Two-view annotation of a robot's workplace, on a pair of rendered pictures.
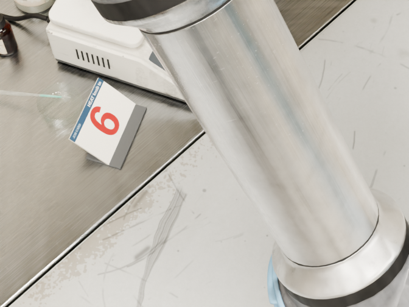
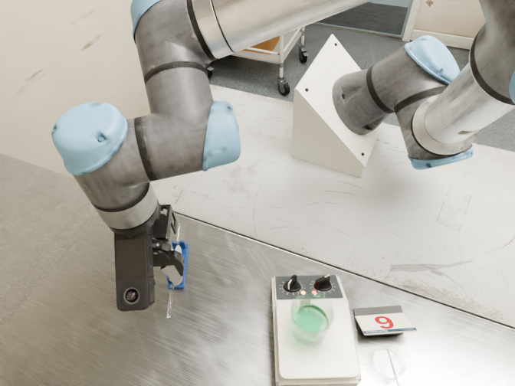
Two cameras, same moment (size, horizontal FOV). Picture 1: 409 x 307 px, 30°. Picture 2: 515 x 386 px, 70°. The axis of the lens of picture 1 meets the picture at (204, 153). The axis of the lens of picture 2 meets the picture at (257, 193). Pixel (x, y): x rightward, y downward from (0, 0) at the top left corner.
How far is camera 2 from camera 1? 0.80 m
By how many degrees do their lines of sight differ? 54
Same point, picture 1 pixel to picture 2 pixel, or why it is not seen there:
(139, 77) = not seen: hidden behind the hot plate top
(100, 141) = (398, 319)
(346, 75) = (274, 217)
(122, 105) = (364, 319)
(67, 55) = not seen: hidden behind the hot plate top
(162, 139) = (366, 291)
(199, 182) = (379, 261)
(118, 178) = (406, 304)
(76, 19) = (349, 351)
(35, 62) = not seen: outside the picture
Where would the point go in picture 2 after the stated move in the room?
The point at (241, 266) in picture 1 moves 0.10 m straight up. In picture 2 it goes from (408, 227) to (422, 198)
